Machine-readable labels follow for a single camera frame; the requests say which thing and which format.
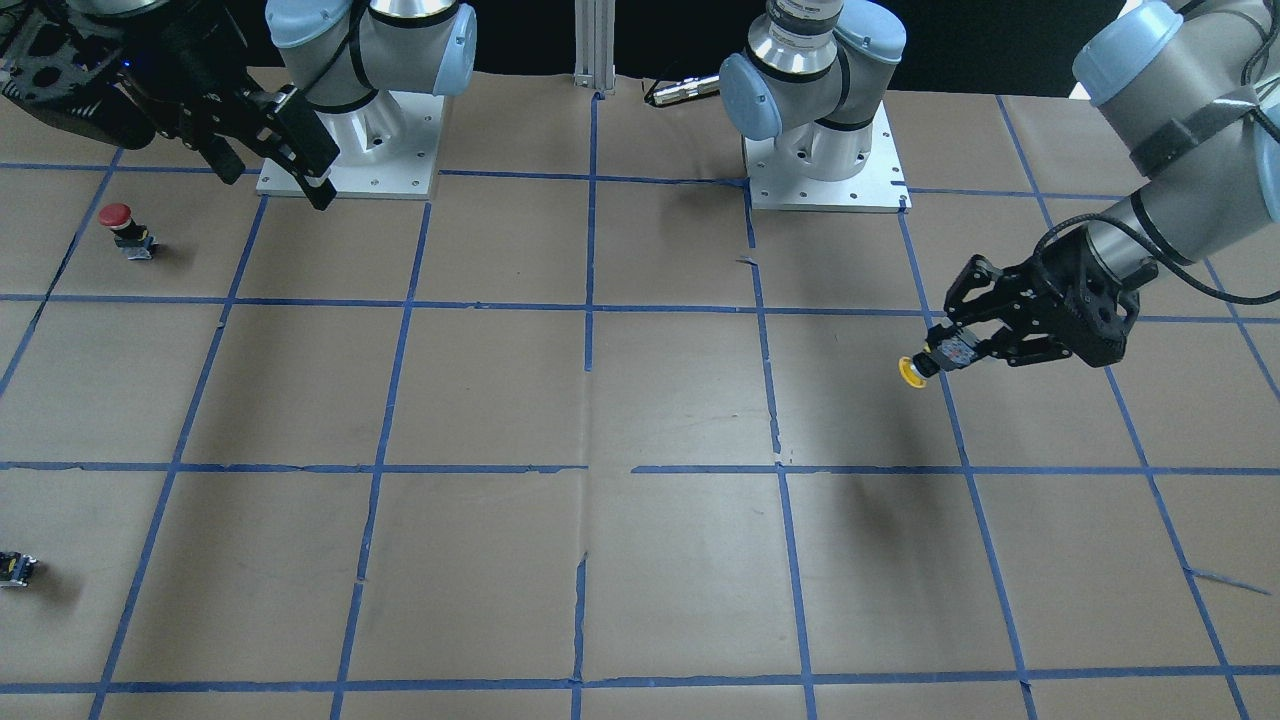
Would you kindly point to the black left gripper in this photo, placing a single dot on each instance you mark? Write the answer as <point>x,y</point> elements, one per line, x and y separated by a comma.
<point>1052,283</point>

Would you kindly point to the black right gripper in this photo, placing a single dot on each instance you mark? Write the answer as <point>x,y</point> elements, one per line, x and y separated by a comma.
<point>183,62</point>

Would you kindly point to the yellow push button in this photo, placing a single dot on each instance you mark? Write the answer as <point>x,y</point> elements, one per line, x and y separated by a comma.
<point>947,348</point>

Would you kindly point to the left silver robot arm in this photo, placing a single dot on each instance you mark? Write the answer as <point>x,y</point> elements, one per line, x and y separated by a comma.
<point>1178,83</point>

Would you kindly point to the red push button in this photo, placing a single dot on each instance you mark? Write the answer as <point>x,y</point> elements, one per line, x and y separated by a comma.
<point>133,239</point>

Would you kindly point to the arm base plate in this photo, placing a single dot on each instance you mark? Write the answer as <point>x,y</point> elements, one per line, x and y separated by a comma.
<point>816,168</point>
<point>389,148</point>

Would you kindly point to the aluminium frame post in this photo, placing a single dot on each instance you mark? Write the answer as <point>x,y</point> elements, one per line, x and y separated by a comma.
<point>595,21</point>

